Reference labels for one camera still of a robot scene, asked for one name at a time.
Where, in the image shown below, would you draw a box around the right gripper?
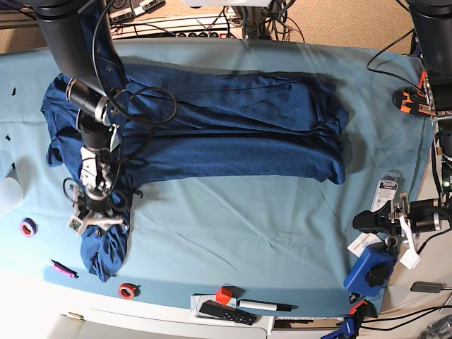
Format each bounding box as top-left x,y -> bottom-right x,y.
68,185 -> 124,235

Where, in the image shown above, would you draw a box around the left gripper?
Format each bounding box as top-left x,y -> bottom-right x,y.
352,192 -> 423,271

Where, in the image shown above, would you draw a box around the blue t-shirt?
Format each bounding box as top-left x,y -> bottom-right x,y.
40,62 -> 350,283

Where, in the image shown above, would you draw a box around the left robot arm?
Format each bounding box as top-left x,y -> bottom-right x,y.
353,1 -> 451,269

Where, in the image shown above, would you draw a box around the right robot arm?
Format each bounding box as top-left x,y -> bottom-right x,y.
27,1 -> 177,235

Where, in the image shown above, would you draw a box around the keys with carabiner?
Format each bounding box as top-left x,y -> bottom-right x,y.
384,234 -> 398,256

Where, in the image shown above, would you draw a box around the white paper card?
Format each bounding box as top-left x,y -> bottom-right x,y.
347,233 -> 383,258

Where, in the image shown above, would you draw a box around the grey blister package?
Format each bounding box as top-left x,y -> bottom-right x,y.
370,171 -> 401,212

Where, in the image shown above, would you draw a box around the blue box black knob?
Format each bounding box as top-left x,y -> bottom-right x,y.
343,244 -> 398,297

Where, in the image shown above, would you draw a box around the pink marker pen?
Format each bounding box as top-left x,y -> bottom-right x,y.
50,260 -> 78,279

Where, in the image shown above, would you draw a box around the purple tape roll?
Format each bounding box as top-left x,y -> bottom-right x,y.
20,218 -> 37,237

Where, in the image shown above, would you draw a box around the grey small device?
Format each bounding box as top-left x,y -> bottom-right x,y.
410,281 -> 444,294

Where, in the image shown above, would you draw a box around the white plastic cup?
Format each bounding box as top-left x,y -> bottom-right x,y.
0,177 -> 23,217

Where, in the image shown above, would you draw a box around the red tape roll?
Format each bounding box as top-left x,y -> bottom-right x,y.
117,283 -> 141,300

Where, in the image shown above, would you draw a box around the light blue table cloth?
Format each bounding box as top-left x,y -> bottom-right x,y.
1,38 -> 432,316

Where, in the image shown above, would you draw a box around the blue spring clamp bottom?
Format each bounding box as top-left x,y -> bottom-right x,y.
321,300 -> 373,339

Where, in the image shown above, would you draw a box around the orange black clamp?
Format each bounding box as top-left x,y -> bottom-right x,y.
392,88 -> 434,117

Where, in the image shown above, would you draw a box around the white black marker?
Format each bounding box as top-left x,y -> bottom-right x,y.
237,299 -> 295,312

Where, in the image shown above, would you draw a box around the black remote control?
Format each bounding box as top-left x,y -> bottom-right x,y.
199,300 -> 257,326

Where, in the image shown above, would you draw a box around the red cube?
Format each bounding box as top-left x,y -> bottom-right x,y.
215,286 -> 233,305

